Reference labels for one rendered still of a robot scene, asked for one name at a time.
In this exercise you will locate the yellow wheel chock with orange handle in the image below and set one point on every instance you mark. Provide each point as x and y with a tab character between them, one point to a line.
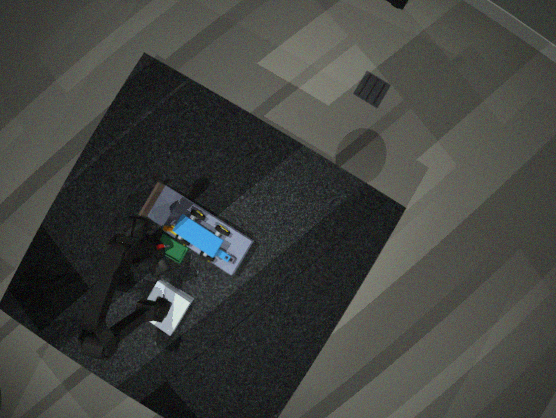
169	229

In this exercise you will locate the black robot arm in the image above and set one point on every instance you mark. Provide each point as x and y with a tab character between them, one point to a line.
118	255

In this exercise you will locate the grey ramp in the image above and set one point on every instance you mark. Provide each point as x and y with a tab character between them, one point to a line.
165	206

